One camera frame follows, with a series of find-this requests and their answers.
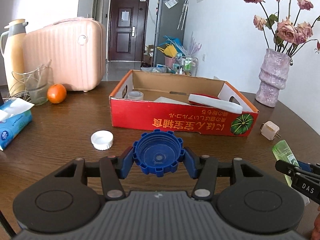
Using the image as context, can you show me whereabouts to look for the grey refrigerator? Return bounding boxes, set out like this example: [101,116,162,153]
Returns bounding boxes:
[153,0,186,67]

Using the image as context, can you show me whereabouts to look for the pink suitcase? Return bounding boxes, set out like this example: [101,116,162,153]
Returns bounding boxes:
[23,17,106,92]

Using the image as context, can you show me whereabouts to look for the metal wire shelf rack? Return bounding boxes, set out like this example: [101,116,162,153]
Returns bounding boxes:
[172,56,199,76]

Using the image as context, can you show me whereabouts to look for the red white lint brush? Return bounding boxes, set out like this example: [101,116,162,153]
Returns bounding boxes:
[188,94,243,114]

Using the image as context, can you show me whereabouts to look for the white tape roll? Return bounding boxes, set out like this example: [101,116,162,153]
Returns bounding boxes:
[127,90,144,100]

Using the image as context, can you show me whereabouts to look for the blue ridged bottle cap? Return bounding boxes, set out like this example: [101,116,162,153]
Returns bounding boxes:
[133,129,185,177]

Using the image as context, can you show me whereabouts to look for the blue tissue pack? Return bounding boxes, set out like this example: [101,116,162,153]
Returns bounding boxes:
[0,98,35,151]

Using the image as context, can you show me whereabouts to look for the white ridged cap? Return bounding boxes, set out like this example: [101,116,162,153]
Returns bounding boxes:
[91,130,114,151]

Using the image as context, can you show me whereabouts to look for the dark brown door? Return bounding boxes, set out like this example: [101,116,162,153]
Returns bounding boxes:
[108,0,149,62]

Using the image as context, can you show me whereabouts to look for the dried pink roses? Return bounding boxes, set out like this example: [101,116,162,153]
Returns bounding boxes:
[243,0,319,58]

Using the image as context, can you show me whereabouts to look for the red cardboard box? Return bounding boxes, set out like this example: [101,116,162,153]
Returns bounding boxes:
[109,70,259,137]

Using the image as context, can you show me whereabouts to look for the purple textured vase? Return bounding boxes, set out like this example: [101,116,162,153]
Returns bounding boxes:
[255,48,292,108]

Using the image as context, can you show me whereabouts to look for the orange fruit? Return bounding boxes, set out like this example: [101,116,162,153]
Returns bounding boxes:
[47,84,67,104]

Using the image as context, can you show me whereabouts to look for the white cube plug adapter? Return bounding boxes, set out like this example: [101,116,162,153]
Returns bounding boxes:
[260,121,280,141]

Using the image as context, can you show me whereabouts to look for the beige thermos jug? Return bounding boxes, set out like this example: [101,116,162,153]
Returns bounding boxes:
[1,19,28,96]

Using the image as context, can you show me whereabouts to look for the clear glass cup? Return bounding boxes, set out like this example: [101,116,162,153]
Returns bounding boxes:
[9,60,53,106]

